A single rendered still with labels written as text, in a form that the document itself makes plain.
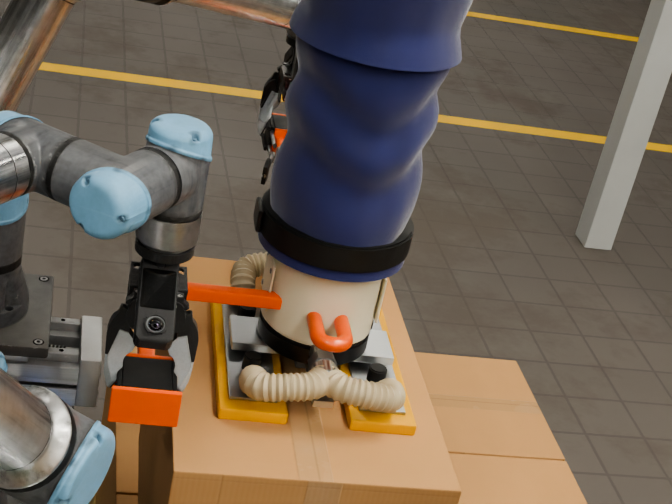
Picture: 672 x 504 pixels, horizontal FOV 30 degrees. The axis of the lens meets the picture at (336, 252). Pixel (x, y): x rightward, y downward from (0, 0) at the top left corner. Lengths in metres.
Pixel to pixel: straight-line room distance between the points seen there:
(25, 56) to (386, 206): 0.62
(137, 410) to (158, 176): 0.33
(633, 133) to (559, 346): 1.04
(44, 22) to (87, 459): 0.81
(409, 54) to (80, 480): 0.67
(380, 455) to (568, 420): 2.31
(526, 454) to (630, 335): 1.89
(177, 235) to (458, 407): 1.56
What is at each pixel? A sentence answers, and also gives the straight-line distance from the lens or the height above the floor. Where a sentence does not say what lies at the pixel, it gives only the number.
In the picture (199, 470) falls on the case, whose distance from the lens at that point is 1.69.
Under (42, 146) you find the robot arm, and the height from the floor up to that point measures 1.52.
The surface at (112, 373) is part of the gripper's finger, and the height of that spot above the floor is 1.22.
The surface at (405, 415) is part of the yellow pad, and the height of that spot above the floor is 1.09.
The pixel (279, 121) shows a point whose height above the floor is 1.22.
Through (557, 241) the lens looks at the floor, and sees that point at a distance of 5.23.
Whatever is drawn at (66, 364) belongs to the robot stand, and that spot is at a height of 0.98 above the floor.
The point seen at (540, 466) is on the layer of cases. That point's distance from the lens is 2.83.
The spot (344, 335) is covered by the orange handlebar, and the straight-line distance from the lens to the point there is 1.77.
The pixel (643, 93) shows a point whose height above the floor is 0.69.
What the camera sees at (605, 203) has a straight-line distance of 5.18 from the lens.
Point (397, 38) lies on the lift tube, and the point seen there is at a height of 1.64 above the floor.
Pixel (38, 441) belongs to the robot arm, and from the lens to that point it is 1.36.
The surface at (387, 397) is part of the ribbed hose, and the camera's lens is 1.77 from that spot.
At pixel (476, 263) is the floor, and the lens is 4.85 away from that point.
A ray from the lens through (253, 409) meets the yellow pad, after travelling 1.79.
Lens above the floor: 2.11
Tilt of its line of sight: 27 degrees down
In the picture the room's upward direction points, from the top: 13 degrees clockwise
